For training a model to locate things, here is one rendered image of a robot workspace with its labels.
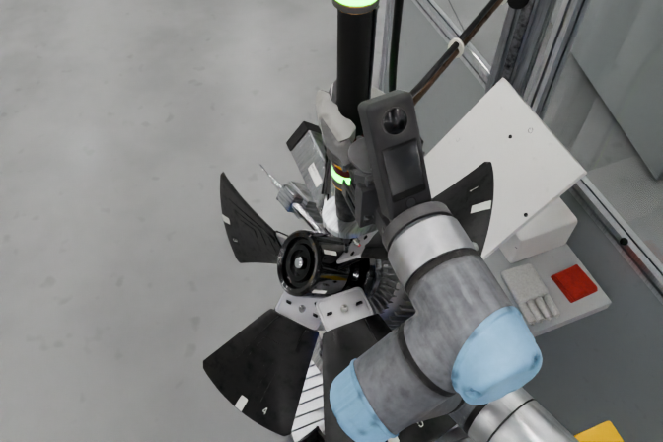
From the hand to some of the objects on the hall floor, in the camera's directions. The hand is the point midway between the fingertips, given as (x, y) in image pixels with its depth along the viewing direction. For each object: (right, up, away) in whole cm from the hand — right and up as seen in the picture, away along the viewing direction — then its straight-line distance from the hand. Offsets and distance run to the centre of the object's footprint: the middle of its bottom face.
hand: (342, 88), depth 65 cm
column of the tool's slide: (+41, -59, +166) cm, 181 cm away
